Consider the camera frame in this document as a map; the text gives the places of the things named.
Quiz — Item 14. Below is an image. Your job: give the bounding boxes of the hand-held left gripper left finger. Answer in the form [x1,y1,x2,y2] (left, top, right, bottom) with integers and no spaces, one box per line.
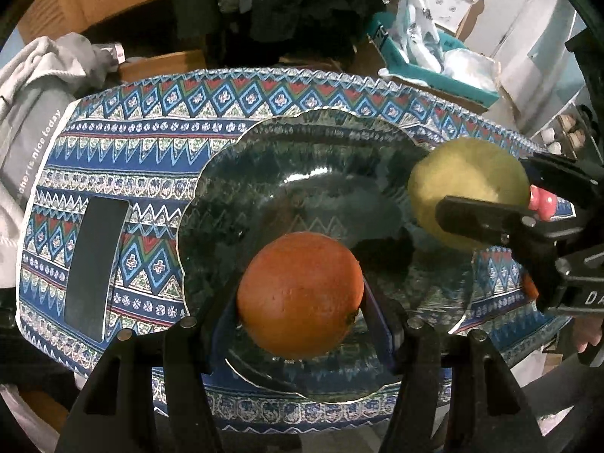
[54,283,247,453]

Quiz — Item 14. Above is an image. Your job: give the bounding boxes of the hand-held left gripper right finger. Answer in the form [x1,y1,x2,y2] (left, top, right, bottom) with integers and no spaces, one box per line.
[362,283,550,453]

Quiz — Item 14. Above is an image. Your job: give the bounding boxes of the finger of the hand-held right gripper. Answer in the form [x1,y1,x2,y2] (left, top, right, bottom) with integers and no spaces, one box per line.
[519,152,596,194]
[435,195,536,248]

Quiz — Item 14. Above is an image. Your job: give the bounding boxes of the red apple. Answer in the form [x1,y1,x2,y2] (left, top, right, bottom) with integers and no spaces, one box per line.
[528,184,558,222]

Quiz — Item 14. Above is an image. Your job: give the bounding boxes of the yellow pear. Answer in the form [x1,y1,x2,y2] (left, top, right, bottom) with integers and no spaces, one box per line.
[408,139,532,251]

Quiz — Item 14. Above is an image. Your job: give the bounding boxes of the orange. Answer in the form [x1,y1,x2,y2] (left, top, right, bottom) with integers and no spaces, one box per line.
[237,232,365,359]

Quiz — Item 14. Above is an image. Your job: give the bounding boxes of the scalloped glass plate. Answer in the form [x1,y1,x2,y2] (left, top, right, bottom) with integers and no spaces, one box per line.
[178,108,475,404]

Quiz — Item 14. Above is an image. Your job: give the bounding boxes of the person's right hand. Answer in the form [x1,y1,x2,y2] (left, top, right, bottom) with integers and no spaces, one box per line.
[576,318,604,356]

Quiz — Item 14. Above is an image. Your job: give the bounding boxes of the metal shelf with jars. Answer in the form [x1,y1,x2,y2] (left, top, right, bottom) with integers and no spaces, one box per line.
[538,103,596,157]

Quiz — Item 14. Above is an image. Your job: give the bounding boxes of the black smartphone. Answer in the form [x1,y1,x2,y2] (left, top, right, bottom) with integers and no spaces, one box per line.
[63,196,132,341]

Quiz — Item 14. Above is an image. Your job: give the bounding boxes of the clear plastic bag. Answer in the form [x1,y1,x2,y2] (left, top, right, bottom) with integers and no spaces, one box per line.
[442,48,497,91]

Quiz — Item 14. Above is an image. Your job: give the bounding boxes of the teal box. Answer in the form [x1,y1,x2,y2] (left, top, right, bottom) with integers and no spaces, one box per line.
[367,12,501,107]

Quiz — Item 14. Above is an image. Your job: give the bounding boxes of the blue patterned tablecloth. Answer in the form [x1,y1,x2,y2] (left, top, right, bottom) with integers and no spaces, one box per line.
[16,68,582,435]

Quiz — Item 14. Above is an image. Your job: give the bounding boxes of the white printed plastic bag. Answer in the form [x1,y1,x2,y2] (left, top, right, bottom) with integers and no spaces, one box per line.
[386,0,448,71]

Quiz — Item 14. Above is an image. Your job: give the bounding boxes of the flat cardboard box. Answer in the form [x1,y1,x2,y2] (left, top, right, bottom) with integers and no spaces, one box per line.
[278,54,360,74]

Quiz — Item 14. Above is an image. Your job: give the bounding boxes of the grey hoodie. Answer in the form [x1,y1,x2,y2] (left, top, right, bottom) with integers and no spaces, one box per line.
[0,33,119,290]

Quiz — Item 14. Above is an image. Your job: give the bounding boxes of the dark hanging clothes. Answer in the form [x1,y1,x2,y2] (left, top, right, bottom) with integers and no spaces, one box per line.
[165,0,402,60]

